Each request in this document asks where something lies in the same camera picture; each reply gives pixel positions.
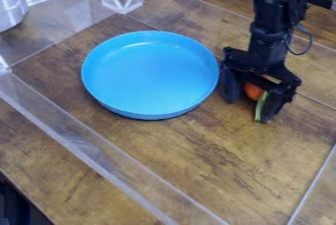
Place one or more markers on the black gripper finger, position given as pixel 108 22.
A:
pixel 231 83
pixel 272 101

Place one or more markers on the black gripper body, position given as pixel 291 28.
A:
pixel 261 63

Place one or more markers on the orange toy carrot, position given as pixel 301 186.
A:
pixel 259 95

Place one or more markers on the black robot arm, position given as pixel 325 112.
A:
pixel 277 15

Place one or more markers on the blue round tray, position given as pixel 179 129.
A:
pixel 149 74

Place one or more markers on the clear acrylic enclosure panel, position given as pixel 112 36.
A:
pixel 161 199

